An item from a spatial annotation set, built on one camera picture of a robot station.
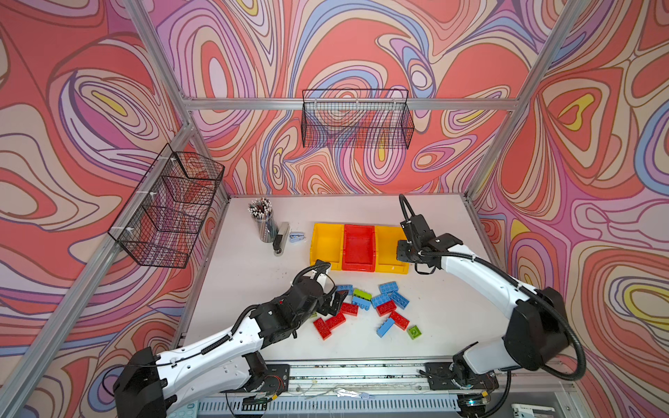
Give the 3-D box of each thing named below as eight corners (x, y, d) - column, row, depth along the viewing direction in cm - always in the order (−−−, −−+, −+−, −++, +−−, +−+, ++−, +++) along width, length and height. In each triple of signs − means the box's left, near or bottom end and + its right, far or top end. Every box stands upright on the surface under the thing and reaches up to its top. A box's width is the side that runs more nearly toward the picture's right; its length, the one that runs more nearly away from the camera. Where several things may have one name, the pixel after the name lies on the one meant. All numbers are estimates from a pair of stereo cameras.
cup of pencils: (258, 243, 105) (246, 215, 92) (262, 226, 111) (251, 197, 97) (277, 243, 105) (268, 215, 92) (280, 226, 111) (272, 197, 97)
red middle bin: (342, 273, 97) (343, 263, 91) (342, 235, 108) (342, 225, 103) (376, 273, 97) (378, 263, 91) (372, 235, 108) (374, 225, 103)
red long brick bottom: (322, 340, 82) (322, 339, 81) (313, 324, 86) (312, 322, 84) (331, 334, 83) (331, 333, 82) (321, 318, 87) (321, 316, 85)
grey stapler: (272, 255, 102) (270, 249, 98) (283, 225, 112) (281, 218, 108) (282, 257, 101) (280, 251, 98) (292, 226, 111) (291, 220, 108)
